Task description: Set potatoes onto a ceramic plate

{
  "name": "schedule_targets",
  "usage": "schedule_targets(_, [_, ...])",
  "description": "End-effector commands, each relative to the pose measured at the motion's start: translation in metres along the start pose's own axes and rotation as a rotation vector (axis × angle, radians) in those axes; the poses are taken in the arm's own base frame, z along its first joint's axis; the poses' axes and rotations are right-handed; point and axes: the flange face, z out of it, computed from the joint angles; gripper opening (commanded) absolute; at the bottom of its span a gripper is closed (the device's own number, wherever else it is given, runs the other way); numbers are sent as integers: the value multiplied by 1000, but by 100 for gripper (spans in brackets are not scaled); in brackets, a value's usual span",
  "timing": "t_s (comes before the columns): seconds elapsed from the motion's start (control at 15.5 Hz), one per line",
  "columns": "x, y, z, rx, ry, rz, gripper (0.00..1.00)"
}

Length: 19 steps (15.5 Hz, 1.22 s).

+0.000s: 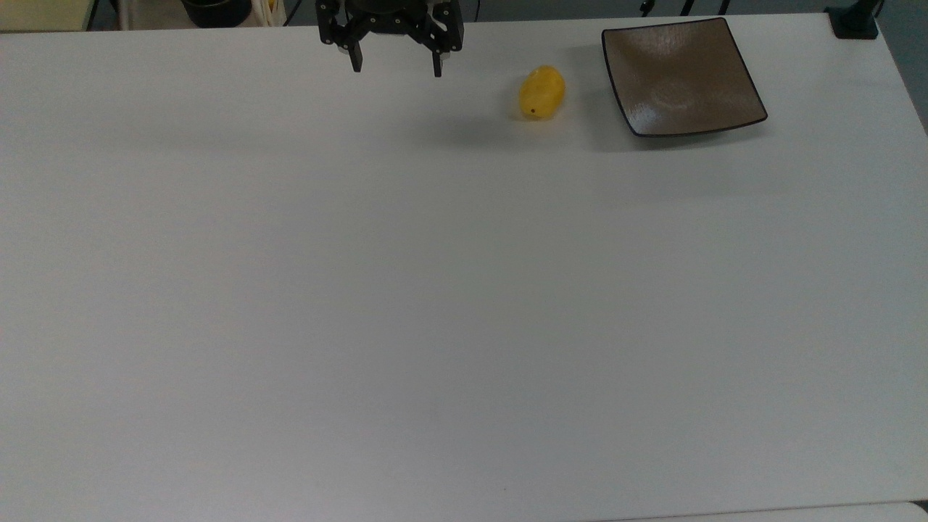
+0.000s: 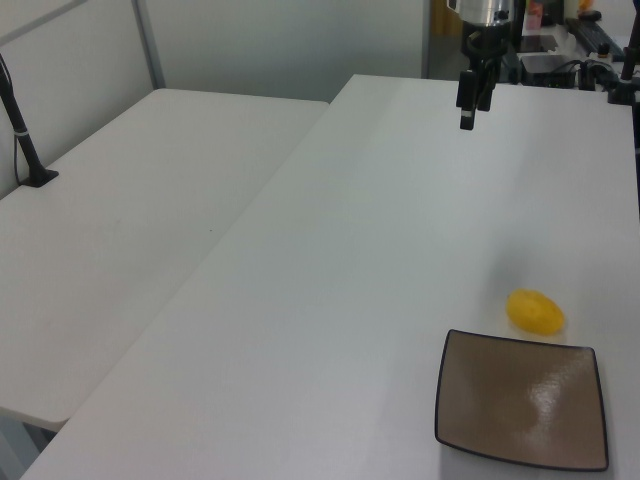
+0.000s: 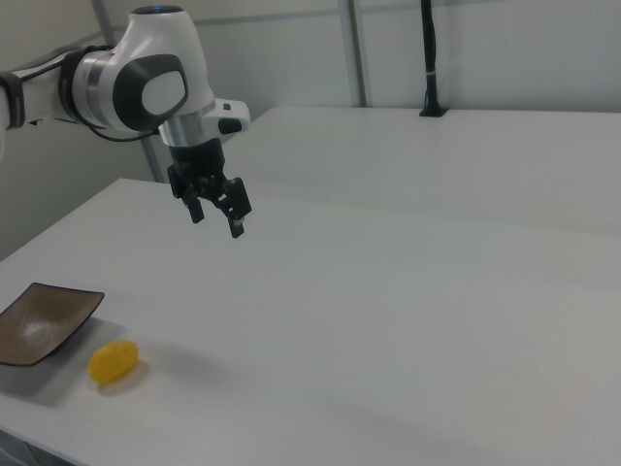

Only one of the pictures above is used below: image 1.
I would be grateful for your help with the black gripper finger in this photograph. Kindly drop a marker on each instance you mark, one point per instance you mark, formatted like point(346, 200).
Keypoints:
point(438, 61)
point(355, 58)

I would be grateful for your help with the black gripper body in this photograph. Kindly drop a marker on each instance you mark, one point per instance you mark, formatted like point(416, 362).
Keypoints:
point(391, 18)

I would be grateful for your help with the yellow potato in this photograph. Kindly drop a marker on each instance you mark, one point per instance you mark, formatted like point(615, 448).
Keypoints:
point(541, 93)

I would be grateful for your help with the brown square ceramic plate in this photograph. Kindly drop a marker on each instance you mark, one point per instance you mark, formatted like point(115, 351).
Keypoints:
point(681, 76)

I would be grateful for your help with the white bag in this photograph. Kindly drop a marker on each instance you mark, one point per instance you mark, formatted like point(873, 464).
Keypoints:
point(270, 11)

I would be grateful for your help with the black round bin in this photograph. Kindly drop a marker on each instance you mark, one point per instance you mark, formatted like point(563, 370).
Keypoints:
point(216, 11)

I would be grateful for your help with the black chair legs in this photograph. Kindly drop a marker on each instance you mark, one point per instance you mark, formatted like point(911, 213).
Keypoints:
point(685, 6)

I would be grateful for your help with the light wooden desk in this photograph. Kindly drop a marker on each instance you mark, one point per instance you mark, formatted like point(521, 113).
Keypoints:
point(43, 13)

